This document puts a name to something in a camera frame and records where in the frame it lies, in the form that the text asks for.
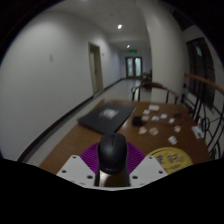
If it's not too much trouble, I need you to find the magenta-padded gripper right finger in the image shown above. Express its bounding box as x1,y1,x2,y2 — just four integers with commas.
125,141,169,187

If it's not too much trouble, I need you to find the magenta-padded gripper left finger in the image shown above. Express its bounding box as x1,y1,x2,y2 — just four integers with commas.
56,142,101,187

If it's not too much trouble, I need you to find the black computer mouse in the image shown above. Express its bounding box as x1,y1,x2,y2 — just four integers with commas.
96,132,129,175

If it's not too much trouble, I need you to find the yellow round mouse pad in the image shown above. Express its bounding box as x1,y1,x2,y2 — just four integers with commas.
146,147,194,175

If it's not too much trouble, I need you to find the small black box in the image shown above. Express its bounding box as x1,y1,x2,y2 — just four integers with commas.
131,115,144,127

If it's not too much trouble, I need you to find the black closed laptop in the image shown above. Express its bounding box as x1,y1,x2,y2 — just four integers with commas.
77,101,137,135

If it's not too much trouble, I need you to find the flat white box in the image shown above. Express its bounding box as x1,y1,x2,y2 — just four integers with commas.
147,104,161,112

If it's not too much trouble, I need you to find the white booklet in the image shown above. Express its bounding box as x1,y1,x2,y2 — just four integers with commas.
191,124,205,139

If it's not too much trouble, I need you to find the wooden armchair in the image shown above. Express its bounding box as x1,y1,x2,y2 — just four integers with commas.
130,82,181,104

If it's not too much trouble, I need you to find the cream side door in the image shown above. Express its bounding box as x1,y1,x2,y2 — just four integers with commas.
88,42,104,96

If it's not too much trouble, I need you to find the glass double door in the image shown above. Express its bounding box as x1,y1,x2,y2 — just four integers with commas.
125,56,144,80

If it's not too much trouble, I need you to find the black railing with wooden handrail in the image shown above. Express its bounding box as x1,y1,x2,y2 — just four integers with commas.
181,72,224,161

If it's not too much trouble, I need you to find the dark framed window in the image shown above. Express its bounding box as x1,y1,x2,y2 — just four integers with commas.
185,37,216,109

